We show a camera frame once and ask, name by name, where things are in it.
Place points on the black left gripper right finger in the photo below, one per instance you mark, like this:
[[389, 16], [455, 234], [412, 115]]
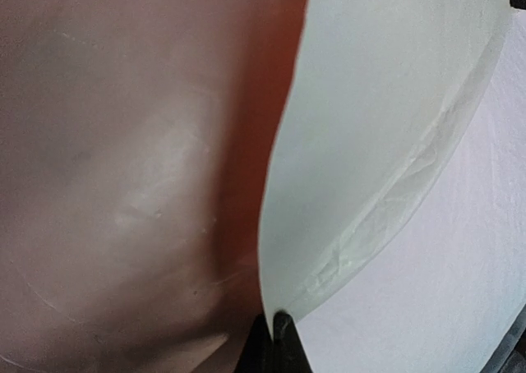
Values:
[[288, 354]]

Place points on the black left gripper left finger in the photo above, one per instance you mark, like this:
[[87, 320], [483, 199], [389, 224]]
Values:
[[257, 351]]

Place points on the peach wrapping paper sheet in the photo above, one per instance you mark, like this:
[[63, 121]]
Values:
[[135, 136]]

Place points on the grey-white wrapping paper sheet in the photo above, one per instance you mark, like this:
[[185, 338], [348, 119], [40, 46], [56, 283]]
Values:
[[382, 92]]

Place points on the stack of pastel paper sheets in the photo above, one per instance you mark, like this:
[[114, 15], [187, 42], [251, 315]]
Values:
[[443, 294]]

